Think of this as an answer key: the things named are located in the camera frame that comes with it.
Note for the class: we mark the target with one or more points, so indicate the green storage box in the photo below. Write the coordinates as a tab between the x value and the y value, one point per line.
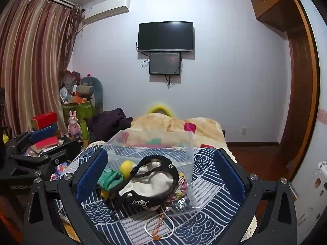
84	111

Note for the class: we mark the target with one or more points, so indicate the grey plush toy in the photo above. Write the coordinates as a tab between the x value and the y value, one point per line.
91	89

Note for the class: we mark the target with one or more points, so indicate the wooden door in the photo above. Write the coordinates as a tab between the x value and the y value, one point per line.
304	97

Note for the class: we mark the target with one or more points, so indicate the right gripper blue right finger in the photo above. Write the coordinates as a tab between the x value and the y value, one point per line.
233	182

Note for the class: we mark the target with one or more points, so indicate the large black wall television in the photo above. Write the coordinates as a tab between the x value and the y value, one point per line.
166	36

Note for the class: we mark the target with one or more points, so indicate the small black wall monitor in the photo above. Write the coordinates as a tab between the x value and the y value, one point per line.
165	63

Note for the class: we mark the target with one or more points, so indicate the dark purple clothing pile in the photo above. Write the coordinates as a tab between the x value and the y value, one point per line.
103	126

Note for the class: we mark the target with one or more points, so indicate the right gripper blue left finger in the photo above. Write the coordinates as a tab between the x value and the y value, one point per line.
88	174

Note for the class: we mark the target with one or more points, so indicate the striped red beige curtain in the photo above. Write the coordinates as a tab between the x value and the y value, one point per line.
37	40

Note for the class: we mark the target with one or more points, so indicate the white air conditioner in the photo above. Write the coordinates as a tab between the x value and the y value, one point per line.
105	9

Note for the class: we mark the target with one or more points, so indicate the white soft cloth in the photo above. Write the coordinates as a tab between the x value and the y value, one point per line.
156	183

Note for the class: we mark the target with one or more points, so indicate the green knitted glove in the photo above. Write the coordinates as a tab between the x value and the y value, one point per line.
110	178

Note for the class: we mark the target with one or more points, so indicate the pink rabbit toy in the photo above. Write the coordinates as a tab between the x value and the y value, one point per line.
74	129

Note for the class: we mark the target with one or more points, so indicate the beige patchwork blanket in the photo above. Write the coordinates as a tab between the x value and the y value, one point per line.
205	132

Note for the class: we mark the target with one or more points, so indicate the yellow fuzzy pillow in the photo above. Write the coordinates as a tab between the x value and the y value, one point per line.
161	109

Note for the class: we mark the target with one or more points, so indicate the yellow ball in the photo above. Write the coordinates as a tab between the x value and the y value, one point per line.
126	167

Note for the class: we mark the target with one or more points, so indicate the wooden overhead cabinet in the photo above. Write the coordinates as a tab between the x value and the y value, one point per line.
283	15

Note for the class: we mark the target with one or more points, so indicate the red box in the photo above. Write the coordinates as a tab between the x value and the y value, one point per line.
44	120

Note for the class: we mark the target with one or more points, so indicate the blue patterned tablecloth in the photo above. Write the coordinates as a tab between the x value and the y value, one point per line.
130	226

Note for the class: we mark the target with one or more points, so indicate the clear plastic storage box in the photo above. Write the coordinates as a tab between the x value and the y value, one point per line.
134	145

